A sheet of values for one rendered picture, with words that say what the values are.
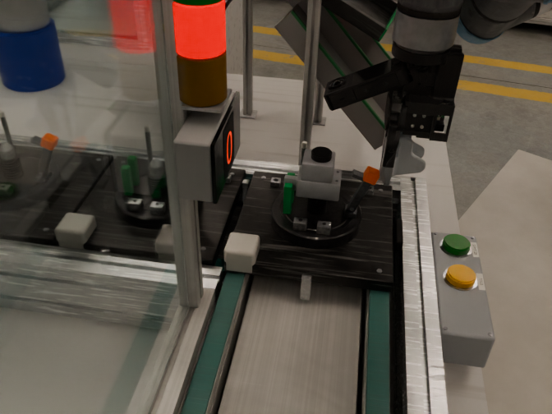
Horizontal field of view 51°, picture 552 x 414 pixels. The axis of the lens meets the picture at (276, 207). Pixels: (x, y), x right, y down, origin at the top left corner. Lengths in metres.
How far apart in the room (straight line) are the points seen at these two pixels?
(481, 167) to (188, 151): 2.54
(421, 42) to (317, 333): 0.40
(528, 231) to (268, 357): 0.60
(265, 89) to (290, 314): 0.85
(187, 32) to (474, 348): 0.53
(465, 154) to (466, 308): 2.32
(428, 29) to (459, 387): 0.48
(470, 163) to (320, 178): 2.25
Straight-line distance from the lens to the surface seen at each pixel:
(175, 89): 0.60
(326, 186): 0.85
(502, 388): 0.89
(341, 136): 1.36
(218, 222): 0.90
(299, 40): 1.02
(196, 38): 0.56
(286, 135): 1.35
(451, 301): 0.83
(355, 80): 0.79
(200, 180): 0.59
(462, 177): 2.93
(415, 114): 0.78
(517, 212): 1.22
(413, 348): 0.76
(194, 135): 0.58
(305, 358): 0.79
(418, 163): 0.82
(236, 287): 0.83
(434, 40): 0.73
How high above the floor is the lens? 1.53
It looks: 37 degrees down
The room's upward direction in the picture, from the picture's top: 2 degrees clockwise
